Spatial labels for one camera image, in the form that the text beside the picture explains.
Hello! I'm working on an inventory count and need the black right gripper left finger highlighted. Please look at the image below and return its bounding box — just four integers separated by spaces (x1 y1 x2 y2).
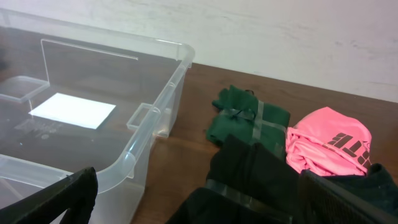
1 167 98 224

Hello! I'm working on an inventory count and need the pink shirt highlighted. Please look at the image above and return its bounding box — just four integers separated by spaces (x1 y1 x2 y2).
285 107 372 176

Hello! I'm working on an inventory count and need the white paper label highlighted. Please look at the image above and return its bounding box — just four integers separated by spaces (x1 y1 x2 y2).
29 93 116 129

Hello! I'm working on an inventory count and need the clear plastic storage bin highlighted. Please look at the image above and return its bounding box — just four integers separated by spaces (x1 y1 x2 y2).
1 9 195 223

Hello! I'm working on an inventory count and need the black taped garment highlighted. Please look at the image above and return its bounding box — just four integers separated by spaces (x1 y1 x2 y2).
166 134 398 224

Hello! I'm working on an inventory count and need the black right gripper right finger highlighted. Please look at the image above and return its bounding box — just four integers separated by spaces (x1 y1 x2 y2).
298 170 397 224

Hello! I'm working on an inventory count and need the green garment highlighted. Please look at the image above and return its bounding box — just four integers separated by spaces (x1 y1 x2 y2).
206 85 290 160

